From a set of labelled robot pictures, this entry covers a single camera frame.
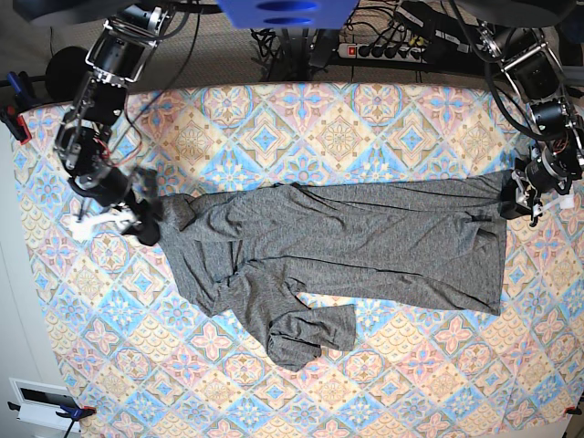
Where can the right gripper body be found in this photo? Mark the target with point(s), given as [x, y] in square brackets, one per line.
[130, 202]

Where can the black round stool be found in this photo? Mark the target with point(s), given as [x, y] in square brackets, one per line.
[65, 73]

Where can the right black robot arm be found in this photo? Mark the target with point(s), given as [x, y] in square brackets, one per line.
[127, 42]

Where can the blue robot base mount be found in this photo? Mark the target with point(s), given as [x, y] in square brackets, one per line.
[319, 14]

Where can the red blue table clamp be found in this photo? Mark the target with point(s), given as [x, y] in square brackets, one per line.
[24, 99]

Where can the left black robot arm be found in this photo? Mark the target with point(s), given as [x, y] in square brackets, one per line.
[555, 158]

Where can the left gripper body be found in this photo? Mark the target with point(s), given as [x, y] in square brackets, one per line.
[533, 188]

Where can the orange blue corner clamp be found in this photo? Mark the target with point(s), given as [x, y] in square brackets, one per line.
[73, 415]

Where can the white wall outlet box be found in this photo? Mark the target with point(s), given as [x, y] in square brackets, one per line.
[42, 394]

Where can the black power strip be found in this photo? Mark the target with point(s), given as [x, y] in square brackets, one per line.
[382, 52]

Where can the grey t-shirt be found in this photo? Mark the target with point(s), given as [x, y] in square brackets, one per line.
[438, 244]

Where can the patterned colourful tablecloth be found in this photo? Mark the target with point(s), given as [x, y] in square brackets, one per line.
[153, 365]

